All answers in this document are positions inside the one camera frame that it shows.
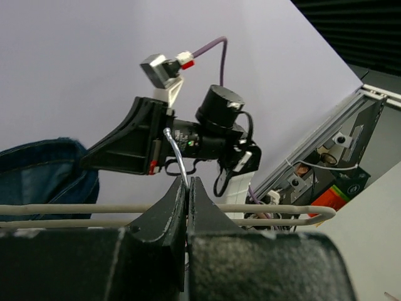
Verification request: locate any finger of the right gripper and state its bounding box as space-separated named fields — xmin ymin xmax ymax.
xmin=80 ymin=97 xmax=155 ymax=174

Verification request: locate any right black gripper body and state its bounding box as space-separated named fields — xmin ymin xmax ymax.
xmin=145 ymin=98 xmax=204 ymax=176

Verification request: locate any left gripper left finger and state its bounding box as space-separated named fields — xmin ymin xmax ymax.
xmin=130 ymin=177 xmax=187 ymax=292

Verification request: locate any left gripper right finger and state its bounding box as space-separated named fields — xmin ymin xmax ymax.
xmin=187 ymin=177 xmax=276 ymax=242

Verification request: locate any grey metal hanger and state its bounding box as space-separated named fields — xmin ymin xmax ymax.
xmin=0 ymin=127 xmax=336 ymax=230

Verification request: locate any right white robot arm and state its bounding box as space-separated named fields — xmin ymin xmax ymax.
xmin=80 ymin=85 xmax=261 ymax=204

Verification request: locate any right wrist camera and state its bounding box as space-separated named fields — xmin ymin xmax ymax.
xmin=140 ymin=51 xmax=195 ymax=108

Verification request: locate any aluminium rail frame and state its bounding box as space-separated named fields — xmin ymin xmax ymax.
xmin=246 ymin=84 xmax=400 ymax=206

